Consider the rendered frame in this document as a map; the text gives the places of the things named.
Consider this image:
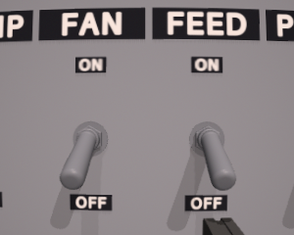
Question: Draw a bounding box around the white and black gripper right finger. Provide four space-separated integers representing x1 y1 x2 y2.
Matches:
218 218 245 235

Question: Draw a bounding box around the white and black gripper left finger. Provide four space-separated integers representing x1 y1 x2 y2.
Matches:
203 218 226 235

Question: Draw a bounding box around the grey switch console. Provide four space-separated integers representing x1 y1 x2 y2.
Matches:
0 0 294 235

